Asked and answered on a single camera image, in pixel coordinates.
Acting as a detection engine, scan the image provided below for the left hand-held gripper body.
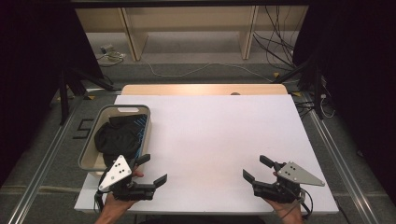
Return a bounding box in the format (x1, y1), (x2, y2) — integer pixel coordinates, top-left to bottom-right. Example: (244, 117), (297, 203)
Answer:
(97, 154), (156, 202)

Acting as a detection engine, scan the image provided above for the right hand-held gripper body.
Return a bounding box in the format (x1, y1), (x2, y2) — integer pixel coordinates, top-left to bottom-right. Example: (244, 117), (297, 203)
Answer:
(251, 161), (326, 204)

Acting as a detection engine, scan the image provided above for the black cloth with blue stripes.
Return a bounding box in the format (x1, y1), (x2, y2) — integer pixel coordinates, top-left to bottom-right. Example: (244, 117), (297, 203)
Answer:
(93, 113), (149, 168)

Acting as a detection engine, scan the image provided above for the grey plastic basket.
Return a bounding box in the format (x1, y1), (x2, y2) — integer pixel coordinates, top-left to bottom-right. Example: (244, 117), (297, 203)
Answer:
(78, 105), (153, 179)

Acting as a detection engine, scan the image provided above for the person's left hand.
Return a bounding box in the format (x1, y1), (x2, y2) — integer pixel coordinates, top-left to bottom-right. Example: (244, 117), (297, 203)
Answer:
(102, 168), (145, 217)

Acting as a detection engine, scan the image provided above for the person's right hand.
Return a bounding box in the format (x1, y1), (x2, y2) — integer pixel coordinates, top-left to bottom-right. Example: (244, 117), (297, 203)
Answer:
(265, 199), (304, 220)

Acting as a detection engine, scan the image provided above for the black metal stand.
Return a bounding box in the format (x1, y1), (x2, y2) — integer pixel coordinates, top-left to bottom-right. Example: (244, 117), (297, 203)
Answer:
(58, 65), (118, 126)
(273, 52), (325, 120)

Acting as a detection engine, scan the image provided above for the black curtain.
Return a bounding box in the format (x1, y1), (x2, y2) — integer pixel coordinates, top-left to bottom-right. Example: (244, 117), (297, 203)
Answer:
(0, 0), (105, 188)
(292, 0), (396, 198)

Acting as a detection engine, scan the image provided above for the beige wooden shelf unit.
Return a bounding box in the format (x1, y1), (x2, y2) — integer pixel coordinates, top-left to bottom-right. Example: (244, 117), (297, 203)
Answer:
(74, 5), (310, 63)

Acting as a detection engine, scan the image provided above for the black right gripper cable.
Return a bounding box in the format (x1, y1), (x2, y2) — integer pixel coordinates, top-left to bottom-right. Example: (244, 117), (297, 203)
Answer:
(297, 187), (314, 220)

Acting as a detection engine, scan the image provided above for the aluminium floor rail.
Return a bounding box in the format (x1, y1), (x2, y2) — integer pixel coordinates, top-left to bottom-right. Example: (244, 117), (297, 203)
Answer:
(7, 95), (86, 224)
(302, 92), (380, 224)

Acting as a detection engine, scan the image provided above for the tangle of floor cables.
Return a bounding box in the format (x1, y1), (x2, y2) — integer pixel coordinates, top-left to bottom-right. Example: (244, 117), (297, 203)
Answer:
(293, 92), (336, 119)

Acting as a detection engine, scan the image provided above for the white floor cable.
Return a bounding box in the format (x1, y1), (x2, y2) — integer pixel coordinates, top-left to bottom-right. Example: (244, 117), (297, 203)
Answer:
(145, 60), (275, 84)

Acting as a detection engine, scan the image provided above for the grey power adapter with cable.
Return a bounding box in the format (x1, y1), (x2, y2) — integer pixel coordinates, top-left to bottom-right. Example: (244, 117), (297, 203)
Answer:
(96, 44), (127, 68)

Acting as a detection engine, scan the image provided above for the bundle of black cables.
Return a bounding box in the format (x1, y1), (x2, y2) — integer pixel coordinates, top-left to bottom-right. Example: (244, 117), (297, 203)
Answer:
(252, 5), (297, 70)

